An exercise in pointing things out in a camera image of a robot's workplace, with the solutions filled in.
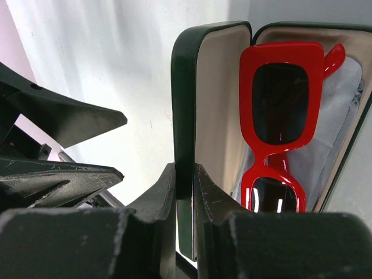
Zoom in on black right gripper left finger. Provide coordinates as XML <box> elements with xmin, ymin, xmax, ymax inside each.
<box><xmin>1</xmin><ymin>163</ymin><xmax>176</xmax><ymax>278</ymax></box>

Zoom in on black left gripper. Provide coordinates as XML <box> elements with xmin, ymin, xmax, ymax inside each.
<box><xmin>1</xmin><ymin>63</ymin><xmax>127</xmax><ymax>209</ymax></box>

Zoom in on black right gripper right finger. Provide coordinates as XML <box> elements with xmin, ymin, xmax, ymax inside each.
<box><xmin>194</xmin><ymin>164</ymin><xmax>371</xmax><ymax>278</ymax></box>

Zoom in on red sunglasses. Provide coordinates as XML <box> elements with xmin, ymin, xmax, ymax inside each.
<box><xmin>239</xmin><ymin>41</ymin><xmax>346</xmax><ymax>213</ymax></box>

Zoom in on dark green glasses case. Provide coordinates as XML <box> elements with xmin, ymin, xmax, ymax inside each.
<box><xmin>171</xmin><ymin>21</ymin><xmax>371</xmax><ymax>261</ymax></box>

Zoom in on light blue cleaning cloth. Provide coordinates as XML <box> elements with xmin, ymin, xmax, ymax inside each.
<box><xmin>232</xmin><ymin>58</ymin><xmax>366</xmax><ymax>213</ymax></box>

